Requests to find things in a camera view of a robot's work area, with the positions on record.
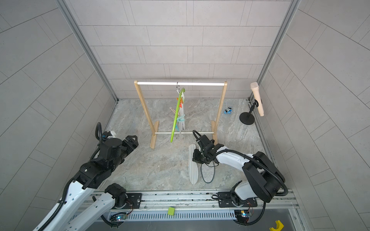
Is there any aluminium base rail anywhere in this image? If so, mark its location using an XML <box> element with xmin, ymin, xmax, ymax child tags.
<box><xmin>56</xmin><ymin>189</ymin><xmax>298</xmax><ymax>213</ymax></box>

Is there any white striped insole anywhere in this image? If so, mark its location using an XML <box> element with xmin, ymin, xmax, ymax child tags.
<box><xmin>188</xmin><ymin>144</ymin><xmax>198</xmax><ymax>185</ymax></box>

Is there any left circuit board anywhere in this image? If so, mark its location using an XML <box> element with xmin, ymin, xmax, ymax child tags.
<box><xmin>110</xmin><ymin>212</ymin><xmax>128</xmax><ymax>222</ymax></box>

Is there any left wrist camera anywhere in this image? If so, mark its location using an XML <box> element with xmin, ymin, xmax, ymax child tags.
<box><xmin>102</xmin><ymin>131</ymin><xmax>116</xmax><ymax>139</ymax></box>

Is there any blue toy car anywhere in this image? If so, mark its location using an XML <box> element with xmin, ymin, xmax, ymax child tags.
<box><xmin>224</xmin><ymin>107</ymin><xmax>232</xmax><ymax>114</ymax></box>

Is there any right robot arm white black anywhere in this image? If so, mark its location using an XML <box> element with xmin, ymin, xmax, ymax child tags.
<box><xmin>192</xmin><ymin>130</ymin><xmax>288</xmax><ymax>207</ymax></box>

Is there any circuit board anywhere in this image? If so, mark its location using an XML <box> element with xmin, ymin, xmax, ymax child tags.
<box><xmin>110</xmin><ymin>212</ymin><xmax>128</xmax><ymax>222</ymax></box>
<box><xmin>234</xmin><ymin>210</ymin><xmax>251</xmax><ymax>224</ymax></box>

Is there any wooden clothes rack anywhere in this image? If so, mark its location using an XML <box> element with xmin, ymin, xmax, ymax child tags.
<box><xmin>134</xmin><ymin>80</ymin><xmax>227</xmax><ymax>149</ymax></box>

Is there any green clip hanger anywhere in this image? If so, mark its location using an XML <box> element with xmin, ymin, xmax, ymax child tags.
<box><xmin>170</xmin><ymin>83</ymin><xmax>185</xmax><ymax>143</ymax></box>

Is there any dark grey felt insole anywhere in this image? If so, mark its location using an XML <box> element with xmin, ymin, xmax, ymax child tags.
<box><xmin>200</xmin><ymin>163</ymin><xmax>215</xmax><ymax>184</ymax></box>

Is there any black microphone stand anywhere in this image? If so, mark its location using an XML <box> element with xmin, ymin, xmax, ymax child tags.
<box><xmin>239</xmin><ymin>100</ymin><xmax>259</xmax><ymax>125</ymax></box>

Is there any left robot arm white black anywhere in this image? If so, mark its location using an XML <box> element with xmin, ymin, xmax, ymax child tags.
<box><xmin>35</xmin><ymin>123</ymin><xmax>142</xmax><ymax>231</ymax></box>

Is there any right circuit board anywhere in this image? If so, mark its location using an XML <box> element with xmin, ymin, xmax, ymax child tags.
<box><xmin>234</xmin><ymin>210</ymin><xmax>251</xmax><ymax>224</ymax></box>

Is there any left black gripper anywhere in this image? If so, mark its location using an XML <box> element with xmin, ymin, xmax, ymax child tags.
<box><xmin>110</xmin><ymin>134</ymin><xmax>140</xmax><ymax>172</ymax></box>

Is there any green sticky block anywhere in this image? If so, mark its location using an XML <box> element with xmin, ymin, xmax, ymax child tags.
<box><xmin>167</xmin><ymin>207</ymin><xmax>175</xmax><ymax>216</ymax></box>

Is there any yellow plastic hook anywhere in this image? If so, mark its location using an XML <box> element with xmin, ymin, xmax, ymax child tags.
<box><xmin>269</xmin><ymin>220</ymin><xmax>284</xmax><ymax>231</ymax></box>

